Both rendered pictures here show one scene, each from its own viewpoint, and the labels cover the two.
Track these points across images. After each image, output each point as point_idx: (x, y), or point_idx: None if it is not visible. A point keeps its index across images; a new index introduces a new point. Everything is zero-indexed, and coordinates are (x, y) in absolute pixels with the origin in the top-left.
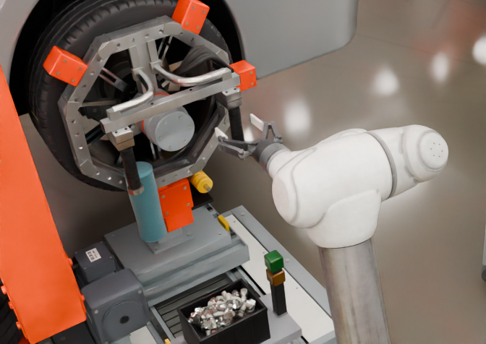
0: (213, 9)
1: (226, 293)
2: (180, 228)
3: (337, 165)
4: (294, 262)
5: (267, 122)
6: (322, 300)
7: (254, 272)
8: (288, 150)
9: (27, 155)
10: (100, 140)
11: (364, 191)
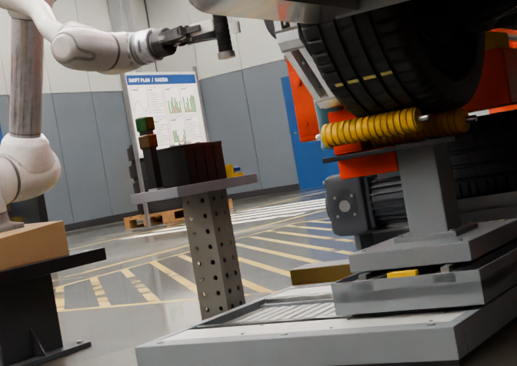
0: None
1: (185, 141)
2: (408, 222)
3: None
4: (271, 337)
5: (185, 25)
6: (198, 339)
7: (320, 321)
8: (133, 34)
9: None
10: (464, 57)
11: None
